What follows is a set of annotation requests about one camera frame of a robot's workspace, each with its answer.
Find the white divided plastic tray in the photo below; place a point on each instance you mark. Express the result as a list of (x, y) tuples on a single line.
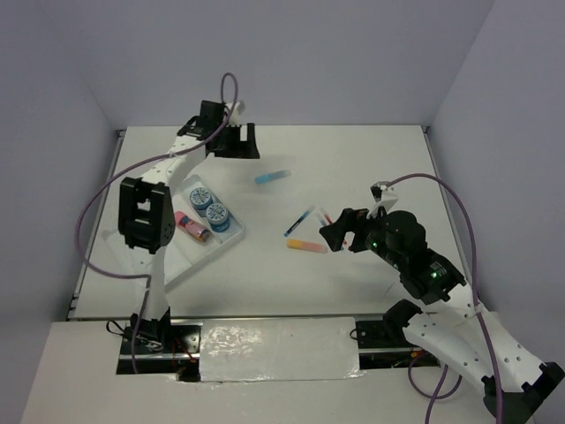
[(196, 242)]

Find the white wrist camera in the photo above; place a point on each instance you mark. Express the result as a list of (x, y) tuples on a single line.
[(384, 197), (235, 110)]

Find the red gel pen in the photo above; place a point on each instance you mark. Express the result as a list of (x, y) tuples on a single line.
[(329, 220)]

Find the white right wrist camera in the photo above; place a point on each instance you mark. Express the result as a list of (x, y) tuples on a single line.
[(384, 197)]

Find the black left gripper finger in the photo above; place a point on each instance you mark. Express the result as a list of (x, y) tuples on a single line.
[(251, 150), (230, 143)]

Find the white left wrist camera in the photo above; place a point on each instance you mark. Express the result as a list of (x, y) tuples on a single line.
[(235, 110)]

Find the blue round container in tray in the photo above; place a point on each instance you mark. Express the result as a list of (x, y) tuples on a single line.
[(200, 198)]

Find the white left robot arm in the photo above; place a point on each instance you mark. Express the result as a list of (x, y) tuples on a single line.
[(146, 214)]

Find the pink sticky notes tube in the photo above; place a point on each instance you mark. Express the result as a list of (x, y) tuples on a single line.
[(194, 229)]

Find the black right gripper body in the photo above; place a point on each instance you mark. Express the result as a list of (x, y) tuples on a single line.
[(374, 240)]

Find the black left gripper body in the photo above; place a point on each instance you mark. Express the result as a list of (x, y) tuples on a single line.
[(221, 143)]

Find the silver foil sheet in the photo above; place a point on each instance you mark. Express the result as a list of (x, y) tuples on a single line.
[(290, 349)]

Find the yellow pink highlighter pen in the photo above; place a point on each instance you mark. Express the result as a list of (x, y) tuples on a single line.
[(306, 246)]

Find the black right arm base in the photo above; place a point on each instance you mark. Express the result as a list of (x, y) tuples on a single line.
[(378, 350)]

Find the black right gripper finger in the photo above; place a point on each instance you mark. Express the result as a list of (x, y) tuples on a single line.
[(350, 220), (357, 245)]

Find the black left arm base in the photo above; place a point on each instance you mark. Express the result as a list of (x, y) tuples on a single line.
[(169, 347)]

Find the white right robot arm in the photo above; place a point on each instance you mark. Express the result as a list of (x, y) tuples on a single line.
[(440, 317)]

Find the blue round splash-lid container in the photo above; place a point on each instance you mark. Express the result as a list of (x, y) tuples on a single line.
[(218, 217)]

